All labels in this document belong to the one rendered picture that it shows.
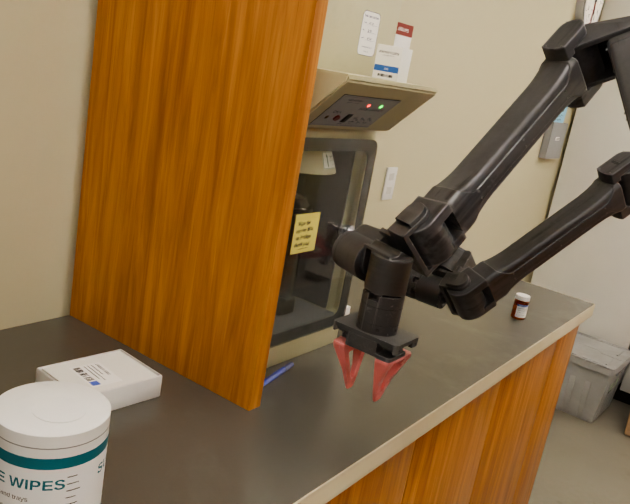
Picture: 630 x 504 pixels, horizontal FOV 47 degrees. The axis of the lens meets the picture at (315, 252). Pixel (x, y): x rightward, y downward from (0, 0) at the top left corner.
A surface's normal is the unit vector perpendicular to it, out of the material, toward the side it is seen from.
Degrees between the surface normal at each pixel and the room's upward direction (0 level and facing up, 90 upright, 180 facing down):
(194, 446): 0
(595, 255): 90
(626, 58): 50
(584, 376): 95
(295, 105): 90
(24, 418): 0
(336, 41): 90
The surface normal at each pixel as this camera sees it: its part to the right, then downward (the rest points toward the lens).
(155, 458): 0.17, -0.95
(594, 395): -0.62, 0.19
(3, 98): 0.80, 0.29
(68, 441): 0.52, 0.31
